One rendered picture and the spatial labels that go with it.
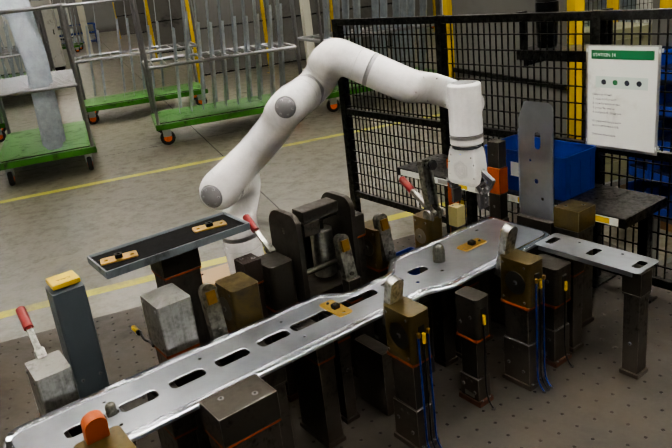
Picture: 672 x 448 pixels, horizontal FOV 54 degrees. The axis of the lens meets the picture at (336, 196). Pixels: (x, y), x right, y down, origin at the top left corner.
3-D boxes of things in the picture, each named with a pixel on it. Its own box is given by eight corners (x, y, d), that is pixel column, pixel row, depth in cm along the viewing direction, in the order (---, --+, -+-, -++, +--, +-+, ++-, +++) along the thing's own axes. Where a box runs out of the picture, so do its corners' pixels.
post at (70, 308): (97, 463, 156) (51, 297, 142) (87, 448, 161) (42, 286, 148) (128, 448, 160) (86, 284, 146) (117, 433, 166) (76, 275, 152)
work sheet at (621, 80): (656, 156, 187) (661, 45, 177) (584, 145, 204) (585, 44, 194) (660, 154, 188) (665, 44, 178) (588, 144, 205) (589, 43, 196)
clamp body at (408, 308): (429, 464, 144) (418, 323, 133) (392, 438, 153) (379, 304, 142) (450, 449, 148) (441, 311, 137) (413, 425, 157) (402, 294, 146)
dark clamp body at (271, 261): (290, 404, 170) (269, 269, 158) (266, 385, 179) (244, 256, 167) (313, 392, 174) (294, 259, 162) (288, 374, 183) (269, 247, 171)
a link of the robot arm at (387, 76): (376, 77, 183) (478, 121, 178) (359, 88, 169) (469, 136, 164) (387, 46, 179) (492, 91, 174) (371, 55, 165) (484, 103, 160)
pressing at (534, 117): (552, 222, 187) (552, 103, 176) (519, 213, 196) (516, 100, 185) (554, 221, 187) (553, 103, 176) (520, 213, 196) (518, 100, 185)
